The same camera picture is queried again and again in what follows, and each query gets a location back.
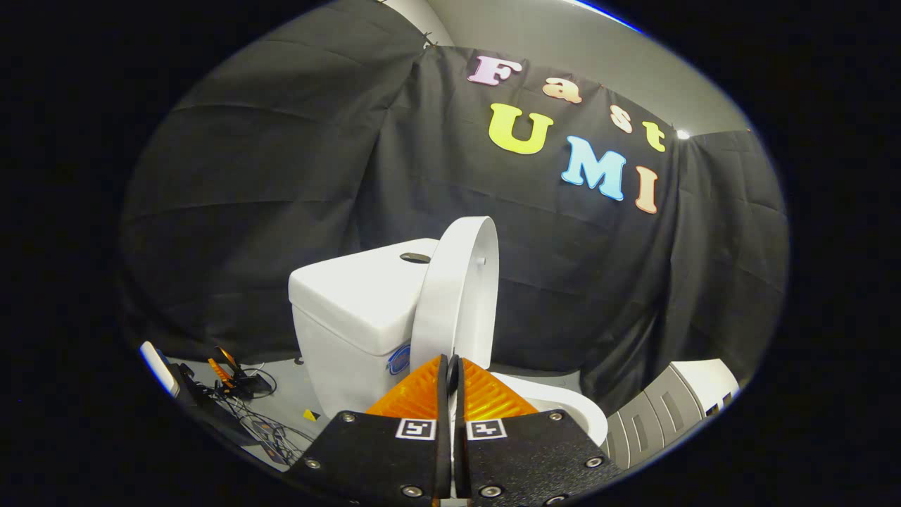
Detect tangled black cables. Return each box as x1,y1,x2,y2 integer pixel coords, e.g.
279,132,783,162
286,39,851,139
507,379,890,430
225,398,319,467

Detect white toilet lid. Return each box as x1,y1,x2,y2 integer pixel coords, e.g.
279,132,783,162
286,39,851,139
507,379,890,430
410,215,501,373

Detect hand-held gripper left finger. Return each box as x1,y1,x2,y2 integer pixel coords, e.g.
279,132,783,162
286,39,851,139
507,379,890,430
284,353,453,507

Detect black backdrop cloth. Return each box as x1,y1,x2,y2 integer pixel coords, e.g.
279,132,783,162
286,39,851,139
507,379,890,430
118,0,790,416

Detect flat dark board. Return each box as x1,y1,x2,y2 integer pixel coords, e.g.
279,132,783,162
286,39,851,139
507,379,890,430
169,363,258,448

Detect white ceramic toilet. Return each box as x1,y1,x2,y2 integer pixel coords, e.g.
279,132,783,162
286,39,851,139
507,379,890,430
288,237,609,447

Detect white plastic drawer cabinet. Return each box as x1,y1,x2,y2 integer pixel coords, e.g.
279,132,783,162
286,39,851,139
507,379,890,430
604,358,741,470

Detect orange black gripper tool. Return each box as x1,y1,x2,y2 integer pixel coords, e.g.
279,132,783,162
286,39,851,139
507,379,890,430
206,345,275,402

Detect white device with blue edge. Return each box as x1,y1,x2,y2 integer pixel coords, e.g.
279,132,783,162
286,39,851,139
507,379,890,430
139,341,181,399

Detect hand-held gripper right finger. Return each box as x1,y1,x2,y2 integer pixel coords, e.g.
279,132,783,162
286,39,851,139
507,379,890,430
450,355,624,507

